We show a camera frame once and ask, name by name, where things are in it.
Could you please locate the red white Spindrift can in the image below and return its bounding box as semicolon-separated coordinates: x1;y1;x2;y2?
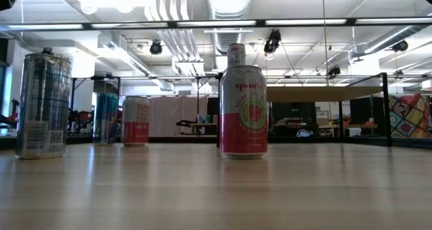
219;65;269;161
121;95;151;148

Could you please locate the tall white Celsius can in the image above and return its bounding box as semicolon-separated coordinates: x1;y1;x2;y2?
226;42;247;69

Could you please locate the blue silver Red Bull can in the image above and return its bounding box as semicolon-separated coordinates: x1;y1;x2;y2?
15;53;73;161
93;92;119;145

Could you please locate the background wooden table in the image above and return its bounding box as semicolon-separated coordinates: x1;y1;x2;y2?
189;121;219;136

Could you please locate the white curtain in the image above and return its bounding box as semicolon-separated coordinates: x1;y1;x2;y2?
144;95;209;138

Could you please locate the black background monitor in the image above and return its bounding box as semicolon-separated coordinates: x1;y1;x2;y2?
271;102;317;123

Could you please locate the colourful patchwork quilt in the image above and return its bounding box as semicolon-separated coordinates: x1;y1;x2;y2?
388;93;432;140

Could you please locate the black aluminium rig frame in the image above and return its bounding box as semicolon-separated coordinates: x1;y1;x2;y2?
0;135;432;150

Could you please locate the black background frame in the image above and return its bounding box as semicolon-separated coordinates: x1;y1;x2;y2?
70;73;220;144

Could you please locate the wooden shelf with black frame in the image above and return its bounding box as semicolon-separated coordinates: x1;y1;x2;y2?
215;72;393;148

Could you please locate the silver round ventilation duct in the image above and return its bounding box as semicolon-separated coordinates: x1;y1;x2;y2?
205;0;254;54

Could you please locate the thin hanging cable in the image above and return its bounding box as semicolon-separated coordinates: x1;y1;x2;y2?
320;0;330;88

